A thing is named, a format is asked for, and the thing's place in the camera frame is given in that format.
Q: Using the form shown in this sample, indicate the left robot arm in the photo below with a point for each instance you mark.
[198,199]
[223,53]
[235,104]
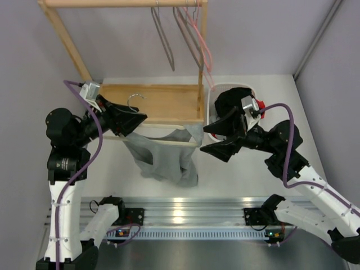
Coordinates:
[68,246]

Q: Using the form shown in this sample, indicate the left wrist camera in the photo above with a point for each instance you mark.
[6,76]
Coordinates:
[89,92]

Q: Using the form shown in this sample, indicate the aluminium mounting rail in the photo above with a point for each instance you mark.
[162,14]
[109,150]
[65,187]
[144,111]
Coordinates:
[194,212]

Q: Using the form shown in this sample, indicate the slotted cable duct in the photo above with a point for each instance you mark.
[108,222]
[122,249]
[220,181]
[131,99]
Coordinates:
[192,234]

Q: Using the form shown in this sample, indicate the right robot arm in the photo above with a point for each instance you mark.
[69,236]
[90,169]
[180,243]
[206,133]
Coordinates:
[338,223]

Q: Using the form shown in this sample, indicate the wooden clothes rack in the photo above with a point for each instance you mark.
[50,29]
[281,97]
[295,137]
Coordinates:
[167,104]

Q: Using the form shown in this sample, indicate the cream hanger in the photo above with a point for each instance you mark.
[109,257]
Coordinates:
[154,131]

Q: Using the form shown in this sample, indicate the beige hanger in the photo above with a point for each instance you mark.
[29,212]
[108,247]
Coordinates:
[155,13]

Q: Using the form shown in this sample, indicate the pink hanger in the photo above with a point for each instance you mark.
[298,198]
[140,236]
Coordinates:
[198,23]
[205,51]

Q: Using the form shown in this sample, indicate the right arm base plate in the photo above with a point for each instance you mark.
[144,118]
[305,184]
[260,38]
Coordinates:
[254,217]

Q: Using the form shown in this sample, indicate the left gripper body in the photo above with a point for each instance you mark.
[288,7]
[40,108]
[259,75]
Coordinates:
[106,118]

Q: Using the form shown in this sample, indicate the black tank top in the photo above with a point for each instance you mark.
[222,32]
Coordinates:
[231,98]

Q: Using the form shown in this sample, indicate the grey tank top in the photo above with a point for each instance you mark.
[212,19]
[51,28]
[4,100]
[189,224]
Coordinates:
[170,163]

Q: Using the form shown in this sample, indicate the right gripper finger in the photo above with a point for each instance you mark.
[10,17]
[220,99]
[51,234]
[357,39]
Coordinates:
[226,149]
[227,125]

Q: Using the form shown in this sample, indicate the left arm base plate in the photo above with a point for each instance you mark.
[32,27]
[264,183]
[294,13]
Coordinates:
[134,215]

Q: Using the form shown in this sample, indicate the white plastic basket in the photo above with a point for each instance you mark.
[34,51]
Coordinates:
[211,111]

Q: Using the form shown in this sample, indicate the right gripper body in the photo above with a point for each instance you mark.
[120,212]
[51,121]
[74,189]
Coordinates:
[255,137]

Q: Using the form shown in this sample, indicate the red tank top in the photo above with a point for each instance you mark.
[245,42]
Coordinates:
[261,106]

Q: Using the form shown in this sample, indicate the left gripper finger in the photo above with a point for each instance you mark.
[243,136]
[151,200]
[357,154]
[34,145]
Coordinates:
[110,108]
[125,122]

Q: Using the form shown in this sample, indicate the taupe hanger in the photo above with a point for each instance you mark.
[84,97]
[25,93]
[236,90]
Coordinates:
[189,37]

